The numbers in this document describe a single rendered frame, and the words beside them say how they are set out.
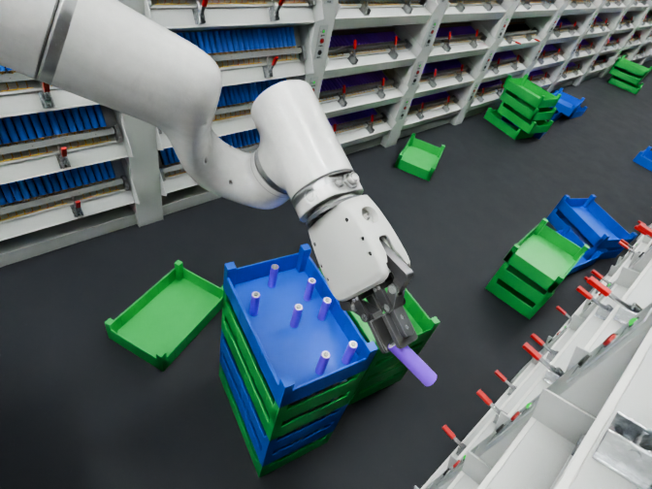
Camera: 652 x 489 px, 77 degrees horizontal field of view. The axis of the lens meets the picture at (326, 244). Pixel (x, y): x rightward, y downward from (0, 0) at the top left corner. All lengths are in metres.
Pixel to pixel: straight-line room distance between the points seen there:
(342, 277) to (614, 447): 0.29
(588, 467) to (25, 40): 0.48
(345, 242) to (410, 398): 0.96
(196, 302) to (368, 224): 1.04
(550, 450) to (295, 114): 0.47
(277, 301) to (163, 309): 0.56
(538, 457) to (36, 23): 0.61
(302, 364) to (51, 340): 0.80
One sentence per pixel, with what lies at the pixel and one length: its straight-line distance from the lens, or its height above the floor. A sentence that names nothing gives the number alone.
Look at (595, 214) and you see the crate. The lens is 2.52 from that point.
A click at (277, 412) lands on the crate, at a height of 0.38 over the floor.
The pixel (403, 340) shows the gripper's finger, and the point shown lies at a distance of 0.47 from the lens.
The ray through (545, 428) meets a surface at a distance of 0.58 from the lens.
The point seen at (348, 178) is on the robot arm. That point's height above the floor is 0.88.
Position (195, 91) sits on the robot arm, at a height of 0.95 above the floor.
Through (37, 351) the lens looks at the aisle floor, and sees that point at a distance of 1.41.
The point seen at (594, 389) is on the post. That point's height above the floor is 0.80.
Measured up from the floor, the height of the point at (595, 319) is 0.52.
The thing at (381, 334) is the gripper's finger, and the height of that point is 0.76.
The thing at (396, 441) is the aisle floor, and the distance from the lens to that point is 1.30.
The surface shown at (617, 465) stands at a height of 0.91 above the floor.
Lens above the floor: 1.14
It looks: 43 degrees down
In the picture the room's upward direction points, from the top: 16 degrees clockwise
